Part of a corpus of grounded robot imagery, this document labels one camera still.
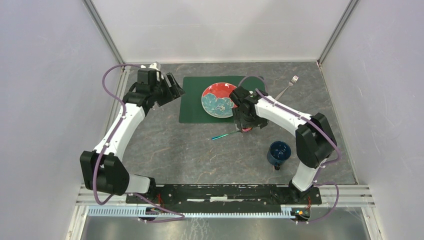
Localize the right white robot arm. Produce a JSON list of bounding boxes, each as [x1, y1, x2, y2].
[[229, 86, 342, 204]]

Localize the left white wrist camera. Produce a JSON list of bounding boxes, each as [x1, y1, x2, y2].
[[148, 61, 164, 82]]

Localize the red teal floral plate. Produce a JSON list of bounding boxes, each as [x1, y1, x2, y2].
[[201, 82, 236, 119]]

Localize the silver metal fork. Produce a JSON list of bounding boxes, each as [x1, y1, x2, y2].
[[275, 75, 299, 101]]

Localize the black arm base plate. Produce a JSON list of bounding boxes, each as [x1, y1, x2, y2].
[[143, 184, 323, 214]]

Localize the green rectangular placemat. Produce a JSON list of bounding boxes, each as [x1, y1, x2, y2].
[[178, 75, 268, 124]]

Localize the blue slotted cable duct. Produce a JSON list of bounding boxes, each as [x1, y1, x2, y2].
[[87, 206, 310, 219]]

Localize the dark blue mug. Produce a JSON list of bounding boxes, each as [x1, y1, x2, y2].
[[266, 141, 292, 171]]

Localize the aluminium frame rail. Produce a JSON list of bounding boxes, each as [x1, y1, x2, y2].
[[75, 184, 376, 209]]

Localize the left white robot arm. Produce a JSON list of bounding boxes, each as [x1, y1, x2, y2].
[[80, 64, 185, 204]]

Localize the iridescent rainbow metal spoon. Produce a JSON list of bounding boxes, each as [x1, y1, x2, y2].
[[211, 128, 244, 140]]

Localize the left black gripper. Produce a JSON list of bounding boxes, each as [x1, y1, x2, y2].
[[150, 72, 186, 108]]

